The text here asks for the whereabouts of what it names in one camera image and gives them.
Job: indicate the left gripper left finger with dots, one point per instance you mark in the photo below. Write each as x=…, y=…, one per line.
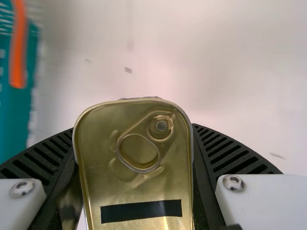
x=31, y=167

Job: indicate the teal shopping basket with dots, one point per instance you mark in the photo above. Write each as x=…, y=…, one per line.
x=14, y=95

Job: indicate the gold rectangular tin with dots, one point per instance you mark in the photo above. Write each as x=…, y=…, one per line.
x=134, y=179

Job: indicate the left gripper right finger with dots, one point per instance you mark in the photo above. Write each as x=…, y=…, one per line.
x=239, y=167

